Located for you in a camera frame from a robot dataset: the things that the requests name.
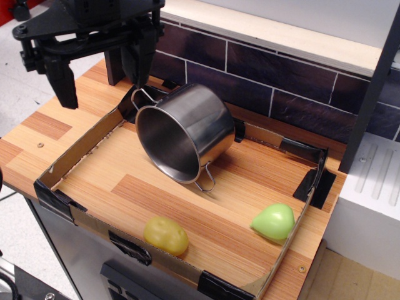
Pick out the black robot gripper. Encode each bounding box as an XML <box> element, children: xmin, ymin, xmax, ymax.
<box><xmin>12</xmin><ymin>1</ymin><xmax>165</xmax><ymax>109</ymax></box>

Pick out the stainless steel pot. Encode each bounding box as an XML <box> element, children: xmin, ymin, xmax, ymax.
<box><xmin>131</xmin><ymin>83</ymin><xmax>235</xmax><ymax>184</ymax></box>

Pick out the cardboard fence with black tape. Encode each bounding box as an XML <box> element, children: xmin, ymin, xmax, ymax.
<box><xmin>34</xmin><ymin>89</ymin><xmax>336</xmax><ymax>299</ymax></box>

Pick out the black caster wheel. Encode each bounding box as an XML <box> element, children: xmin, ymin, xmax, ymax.
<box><xmin>11</xmin><ymin>0</ymin><xmax>31</xmax><ymax>22</ymax></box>

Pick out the red object top left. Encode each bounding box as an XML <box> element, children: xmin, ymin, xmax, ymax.
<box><xmin>0</xmin><ymin>0</ymin><xmax>15</xmax><ymax>26</ymax></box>

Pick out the yellow plastic potato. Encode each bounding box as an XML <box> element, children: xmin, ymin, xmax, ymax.
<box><xmin>143</xmin><ymin>216</ymin><xmax>189</xmax><ymax>256</ymax></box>

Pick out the black oven control panel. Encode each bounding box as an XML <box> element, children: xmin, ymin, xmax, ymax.
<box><xmin>100</xmin><ymin>263</ymin><xmax>200</xmax><ymax>299</ymax></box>

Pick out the light wooden shelf board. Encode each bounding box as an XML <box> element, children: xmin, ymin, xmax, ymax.
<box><xmin>161</xmin><ymin>1</ymin><xmax>382</xmax><ymax>77</ymax></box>

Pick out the green plastic pear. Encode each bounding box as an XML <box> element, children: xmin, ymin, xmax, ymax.
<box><xmin>250</xmin><ymin>203</ymin><xmax>295</xmax><ymax>240</ymax></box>

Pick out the white dish drainer sink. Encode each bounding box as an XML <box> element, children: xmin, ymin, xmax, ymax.
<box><xmin>324</xmin><ymin>133</ymin><xmax>399</xmax><ymax>279</ymax></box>

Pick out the dark wooden left post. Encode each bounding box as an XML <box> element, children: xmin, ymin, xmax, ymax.
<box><xmin>104</xmin><ymin>47</ymin><xmax>127</xmax><ymax>86</ymax></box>

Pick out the dark wooden post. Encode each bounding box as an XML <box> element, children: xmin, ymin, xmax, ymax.
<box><xmin>104</xmin><ymin>47</ymin><xmax>127</xmax><ymax>86</ymax></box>
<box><xmin>338</xmin><ymin>7</ymin><xmax>399</xmax><ymax>174</ymax></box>

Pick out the dark wooden right post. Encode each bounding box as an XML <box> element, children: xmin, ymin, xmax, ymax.
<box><xmin>338</xmin><ymin>7</ymin><xmax>399</xmax><ymax>174</ymax></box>

